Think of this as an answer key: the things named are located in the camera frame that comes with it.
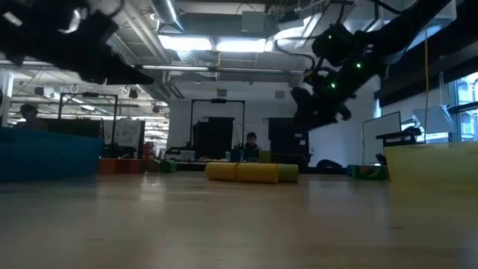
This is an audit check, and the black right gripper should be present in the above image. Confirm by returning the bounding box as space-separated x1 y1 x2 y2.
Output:
291 69 356 132

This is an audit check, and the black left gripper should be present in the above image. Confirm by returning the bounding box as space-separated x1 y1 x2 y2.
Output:
52 10 155 85

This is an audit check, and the green arch block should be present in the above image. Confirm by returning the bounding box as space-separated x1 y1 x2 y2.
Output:
350 164 389 181

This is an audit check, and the yellow cylinder block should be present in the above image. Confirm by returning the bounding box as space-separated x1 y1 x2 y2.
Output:
204 161 240 182
235 163 280 185

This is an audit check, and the green cylinder block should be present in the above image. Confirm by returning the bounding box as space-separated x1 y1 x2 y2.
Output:
159 159 178 173

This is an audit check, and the black cabinet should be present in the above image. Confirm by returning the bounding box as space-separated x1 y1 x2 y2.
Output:
267 117 311 167
193 117 235 161

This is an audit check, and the black bag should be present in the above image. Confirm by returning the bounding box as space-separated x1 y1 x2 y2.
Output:
316 159 343 169

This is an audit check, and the grey ceiling pipe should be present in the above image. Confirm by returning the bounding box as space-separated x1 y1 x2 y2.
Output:
132 64 305 75

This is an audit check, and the white patterned sheet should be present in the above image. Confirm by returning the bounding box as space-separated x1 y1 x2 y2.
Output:
103 118 145 150

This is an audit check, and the whiteboard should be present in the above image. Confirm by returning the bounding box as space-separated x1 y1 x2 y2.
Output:
361 111 403 165

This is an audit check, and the ceiling light panel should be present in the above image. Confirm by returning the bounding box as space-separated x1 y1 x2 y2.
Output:
158 34 214 52
215 38 268 53

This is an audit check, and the black desk equipment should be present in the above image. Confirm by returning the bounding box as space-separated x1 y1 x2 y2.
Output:
376 126 423 147

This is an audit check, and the person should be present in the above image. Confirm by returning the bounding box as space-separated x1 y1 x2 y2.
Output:
13 103 49 132
238 132 262 162

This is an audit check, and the white storage box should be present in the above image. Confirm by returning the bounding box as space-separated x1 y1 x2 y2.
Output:
164 149 197 162

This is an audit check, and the yellow bin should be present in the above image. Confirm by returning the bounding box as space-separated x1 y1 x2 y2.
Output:
383 141 478 190

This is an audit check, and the blue bin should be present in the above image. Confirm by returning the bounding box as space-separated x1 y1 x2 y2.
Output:
0 126 105 183

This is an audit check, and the ceiling air unit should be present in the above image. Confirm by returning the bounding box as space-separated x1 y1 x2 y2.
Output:
403 0 457 52

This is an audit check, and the window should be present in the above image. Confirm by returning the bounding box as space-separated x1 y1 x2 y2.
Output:
453 72 478 142

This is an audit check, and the black frame rig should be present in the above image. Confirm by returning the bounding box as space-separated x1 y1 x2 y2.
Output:
58 92 119 146
190 99 246 158

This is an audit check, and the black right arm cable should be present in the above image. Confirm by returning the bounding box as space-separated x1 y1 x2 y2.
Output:
274 39 318 72

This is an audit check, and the silver air duct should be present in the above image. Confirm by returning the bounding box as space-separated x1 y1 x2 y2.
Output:
151 0 184 33

